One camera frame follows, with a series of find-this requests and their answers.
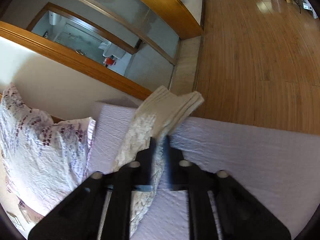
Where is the cream cable knit sweater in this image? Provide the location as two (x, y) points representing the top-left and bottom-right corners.
(112, 86), (204, 236)

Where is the lavender bed sheet mattress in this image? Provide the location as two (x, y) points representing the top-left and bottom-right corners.
(87, 102), (319, 239)

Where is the white tree print pillow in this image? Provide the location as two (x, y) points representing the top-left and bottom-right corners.
(1, 83), (95, 233)

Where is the glass sliding door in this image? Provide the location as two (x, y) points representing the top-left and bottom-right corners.
(1, 0), (180, 89)

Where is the wooden door frame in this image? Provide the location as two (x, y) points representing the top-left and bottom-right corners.
(1, 0), (203, 100)

